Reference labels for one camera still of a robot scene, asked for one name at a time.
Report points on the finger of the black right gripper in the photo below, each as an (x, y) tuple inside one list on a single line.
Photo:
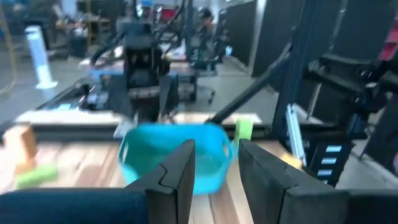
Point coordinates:
[(121, 96), (169, 93)]

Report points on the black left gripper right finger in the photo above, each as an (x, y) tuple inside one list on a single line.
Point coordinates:
[(264, 186)]

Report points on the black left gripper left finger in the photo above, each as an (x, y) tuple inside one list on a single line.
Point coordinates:
[(174, 186)]

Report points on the yellow-orange long wooden block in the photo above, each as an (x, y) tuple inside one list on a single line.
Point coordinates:
[(293, 161)]

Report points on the green short wooden block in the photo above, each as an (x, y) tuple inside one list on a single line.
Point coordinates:
[(244, 130)]

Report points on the yellow wooden cube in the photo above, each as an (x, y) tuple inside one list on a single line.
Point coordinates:
[(20, 146)]

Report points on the green long wooden block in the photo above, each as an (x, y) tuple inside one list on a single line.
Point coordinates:
[(35, 176)]

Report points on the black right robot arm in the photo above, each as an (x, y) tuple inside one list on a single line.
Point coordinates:
[(146, 109)]

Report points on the wooden table blue legs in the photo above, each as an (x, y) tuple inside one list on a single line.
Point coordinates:
[(183, 90)]

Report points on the teal plastic bin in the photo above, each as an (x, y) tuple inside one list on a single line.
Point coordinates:
[(149, 146)]

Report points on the black box with light slots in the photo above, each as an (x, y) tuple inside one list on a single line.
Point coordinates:
[(315, 155)]

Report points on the person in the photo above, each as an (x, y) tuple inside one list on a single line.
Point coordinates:
[(206, 28)]

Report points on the white tower fan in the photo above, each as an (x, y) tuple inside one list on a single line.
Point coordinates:
[(38, 56)]

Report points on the black partition panel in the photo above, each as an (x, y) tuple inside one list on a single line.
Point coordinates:
[(242, 31)]

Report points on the silver aluminium bracket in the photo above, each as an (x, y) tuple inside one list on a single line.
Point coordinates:
[(124, 129), (295, 137)]

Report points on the black aluminium table frame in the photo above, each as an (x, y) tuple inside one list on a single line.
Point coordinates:
[(77, 132)]

